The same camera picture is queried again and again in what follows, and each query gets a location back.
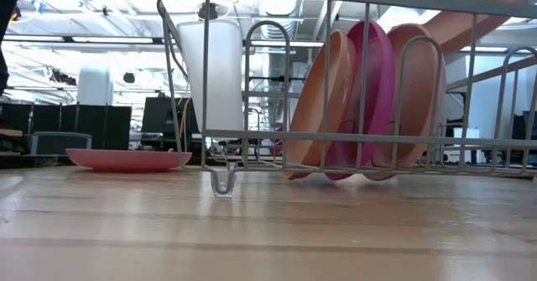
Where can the magenta round plate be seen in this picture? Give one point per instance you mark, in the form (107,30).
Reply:
(377,84)

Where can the orange round plate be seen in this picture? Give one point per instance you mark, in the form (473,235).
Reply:
(310,105)

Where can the small white box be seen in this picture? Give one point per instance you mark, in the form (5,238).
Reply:
(465,133)

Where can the translucent white cutlery holder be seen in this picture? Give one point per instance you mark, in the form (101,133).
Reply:
(218,75)

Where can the black monitor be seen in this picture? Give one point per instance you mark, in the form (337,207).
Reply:
(161,117)

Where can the black round ceiling device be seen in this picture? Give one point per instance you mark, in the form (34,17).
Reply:
(129,78)

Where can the white cylindrical tank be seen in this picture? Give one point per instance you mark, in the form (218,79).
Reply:
(94,86)

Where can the black office partition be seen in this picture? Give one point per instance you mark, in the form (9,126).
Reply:
(105,126)

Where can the grey storage box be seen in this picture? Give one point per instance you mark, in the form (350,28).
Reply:
(58,144)

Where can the black aluminium frame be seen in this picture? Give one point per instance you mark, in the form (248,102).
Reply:
(6,21)

